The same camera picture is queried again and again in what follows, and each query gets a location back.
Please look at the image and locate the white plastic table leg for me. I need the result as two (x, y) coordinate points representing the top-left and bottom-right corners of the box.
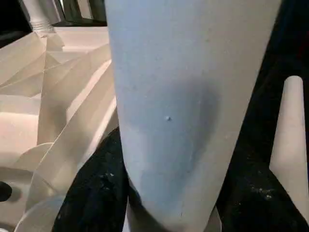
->
(268, 75), (304, 202)
(23, 0), (56, 38)
(105, 0), (283, 232)

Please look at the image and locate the black plastic mat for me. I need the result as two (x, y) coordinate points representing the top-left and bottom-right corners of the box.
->
(0, 0), (309, 218)

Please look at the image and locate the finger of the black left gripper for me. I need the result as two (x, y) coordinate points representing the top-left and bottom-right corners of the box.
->
(0, 181), (13, 202)

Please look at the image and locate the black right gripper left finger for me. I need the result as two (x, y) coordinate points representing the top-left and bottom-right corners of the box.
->
(53, 126), (132, 232)

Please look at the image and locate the white cabinet with open compartments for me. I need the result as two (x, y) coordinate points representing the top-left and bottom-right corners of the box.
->
(48, 0), (108, 26)

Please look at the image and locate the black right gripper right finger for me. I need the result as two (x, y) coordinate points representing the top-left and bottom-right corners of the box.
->
(216, 137), (309, 232)

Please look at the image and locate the white plastic table top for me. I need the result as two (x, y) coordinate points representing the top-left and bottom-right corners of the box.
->
(0, 25), (121, 232)

